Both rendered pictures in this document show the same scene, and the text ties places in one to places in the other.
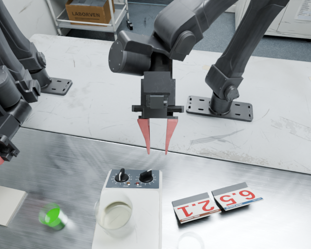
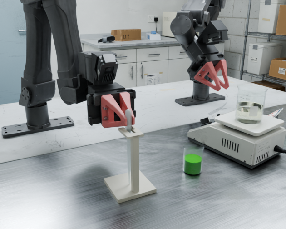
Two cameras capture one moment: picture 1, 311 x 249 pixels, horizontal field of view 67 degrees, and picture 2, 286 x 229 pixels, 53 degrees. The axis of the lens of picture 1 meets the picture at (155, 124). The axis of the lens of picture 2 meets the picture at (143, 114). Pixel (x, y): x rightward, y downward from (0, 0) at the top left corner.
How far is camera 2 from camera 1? 0.72 m
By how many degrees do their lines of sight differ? 44
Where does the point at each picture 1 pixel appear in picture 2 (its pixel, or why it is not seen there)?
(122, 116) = (144, 119)
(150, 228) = (265, 116)
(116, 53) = (180, 22)
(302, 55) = not seen: hidden behind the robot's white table
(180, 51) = (207, 21)
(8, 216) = (149, 184)
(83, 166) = (160, 145)
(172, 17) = (192, 7)
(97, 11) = not seen: outside the picture
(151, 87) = (219, 27)
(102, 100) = not seen: hidden behind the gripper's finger
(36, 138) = (91, 149)
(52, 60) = (22, 115)
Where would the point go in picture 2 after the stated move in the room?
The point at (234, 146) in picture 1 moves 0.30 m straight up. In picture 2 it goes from (233, 108) to (243, 20)
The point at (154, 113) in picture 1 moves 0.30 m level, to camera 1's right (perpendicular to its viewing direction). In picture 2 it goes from (212, 57) to (268, 48)
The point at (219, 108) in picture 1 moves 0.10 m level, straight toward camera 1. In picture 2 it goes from (205, 93) to (219, 101)
